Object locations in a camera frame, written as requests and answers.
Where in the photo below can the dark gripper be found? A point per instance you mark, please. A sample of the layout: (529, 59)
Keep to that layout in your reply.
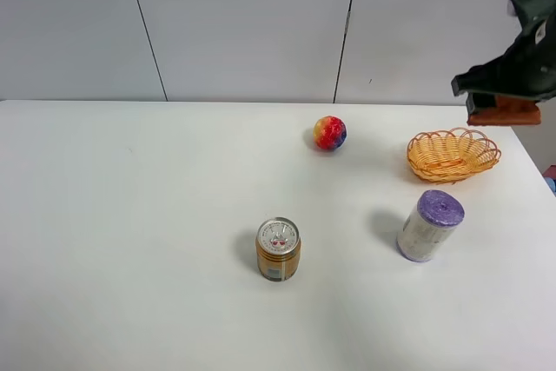
(527, 74)

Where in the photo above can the orange waffle slice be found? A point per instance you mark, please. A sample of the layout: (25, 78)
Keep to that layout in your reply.
(492, 110)

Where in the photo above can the orange wicker basket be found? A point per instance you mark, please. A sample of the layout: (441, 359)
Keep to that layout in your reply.
(450, 156)

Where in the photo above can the blue object at edge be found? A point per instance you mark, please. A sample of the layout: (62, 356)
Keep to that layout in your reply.
(551, 183)

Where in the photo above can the purple bag roll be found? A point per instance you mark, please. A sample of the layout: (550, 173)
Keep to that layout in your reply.
(434, 218)

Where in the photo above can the multicolour ball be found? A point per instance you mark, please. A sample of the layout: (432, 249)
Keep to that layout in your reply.
(329, 133)

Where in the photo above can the orange drink can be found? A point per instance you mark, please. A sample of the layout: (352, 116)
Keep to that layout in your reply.
(278, 249)

